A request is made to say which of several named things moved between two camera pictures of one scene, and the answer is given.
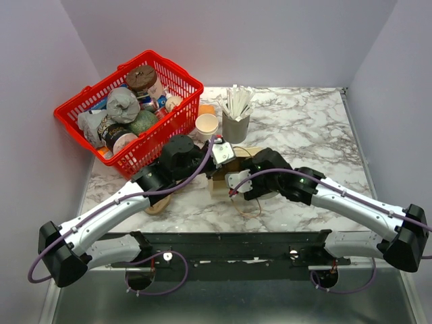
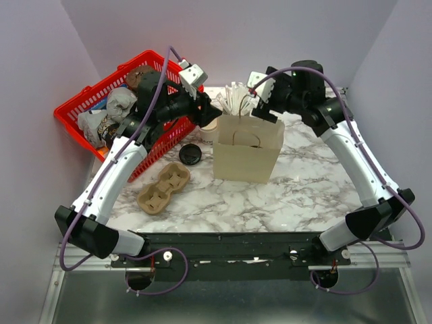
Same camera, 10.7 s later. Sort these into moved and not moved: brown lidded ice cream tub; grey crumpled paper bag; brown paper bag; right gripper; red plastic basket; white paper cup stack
Moved: brown paper bag; right gripper
Not moved: brown lidded ice cream tub; white paper cup stack; grey crumpled paper bag; red plastic basket
